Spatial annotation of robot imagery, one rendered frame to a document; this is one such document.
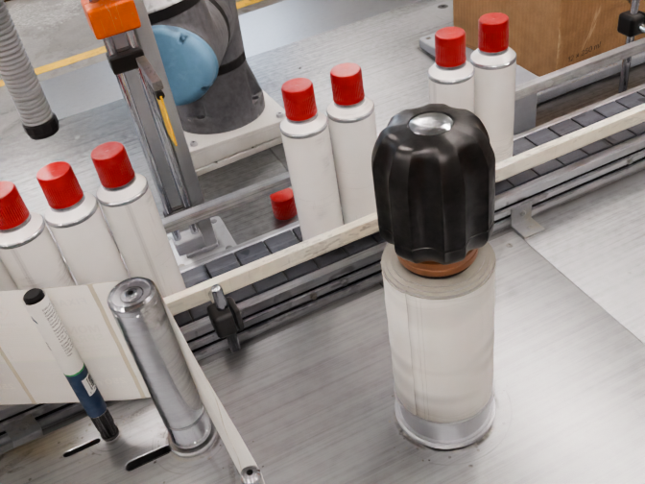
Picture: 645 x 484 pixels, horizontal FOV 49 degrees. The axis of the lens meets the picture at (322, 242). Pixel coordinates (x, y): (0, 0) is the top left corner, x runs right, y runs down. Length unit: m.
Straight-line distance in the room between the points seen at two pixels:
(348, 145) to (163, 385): 0.33
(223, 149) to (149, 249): 0.39
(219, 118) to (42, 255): 0.46
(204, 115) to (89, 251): 0.45
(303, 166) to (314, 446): 0.29
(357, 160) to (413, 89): 0.47
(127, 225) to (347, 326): 0.25
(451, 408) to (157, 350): 0.24
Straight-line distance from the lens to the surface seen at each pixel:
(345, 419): 0.67
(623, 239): 0.93
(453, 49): 0.80
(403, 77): 1.28
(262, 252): 0.85
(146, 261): 0.76
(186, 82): 0.94
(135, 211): 0.72
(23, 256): 0.72
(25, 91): 0.77
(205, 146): 1.09
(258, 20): 1.60
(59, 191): 0.70
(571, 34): 1.17
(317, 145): 0.75
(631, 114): 1.00
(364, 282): 0.85
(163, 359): 0.59
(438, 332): 0.53
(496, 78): 0.84
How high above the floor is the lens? 1.42
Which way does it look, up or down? 39 degrees down
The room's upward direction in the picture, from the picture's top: 10 degrees counter-clockwise
